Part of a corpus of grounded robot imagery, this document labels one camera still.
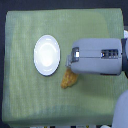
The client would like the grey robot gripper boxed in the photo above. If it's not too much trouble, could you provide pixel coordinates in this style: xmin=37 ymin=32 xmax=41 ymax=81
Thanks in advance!
xmin=66 ymin=38 xmax=122 ymax=75

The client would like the golden brown bread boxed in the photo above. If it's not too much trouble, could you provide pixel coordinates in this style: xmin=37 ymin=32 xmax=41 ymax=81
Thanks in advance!
xmin=61 ymin=68 xmax=78 ymax=89

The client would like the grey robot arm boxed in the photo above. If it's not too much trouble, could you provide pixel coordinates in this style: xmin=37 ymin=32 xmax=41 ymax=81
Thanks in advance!
xmin=66 ymin=38 xmax=128 ymax=128

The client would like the white round plate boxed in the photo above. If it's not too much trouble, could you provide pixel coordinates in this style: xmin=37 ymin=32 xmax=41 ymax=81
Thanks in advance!
xmin=34 ymin=35 xmax=60 ymax=76

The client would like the green tablecloth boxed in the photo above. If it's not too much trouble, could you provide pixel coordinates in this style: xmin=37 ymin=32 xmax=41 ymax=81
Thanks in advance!
xmin=2 ymin=9 xmax=128 ymax=127

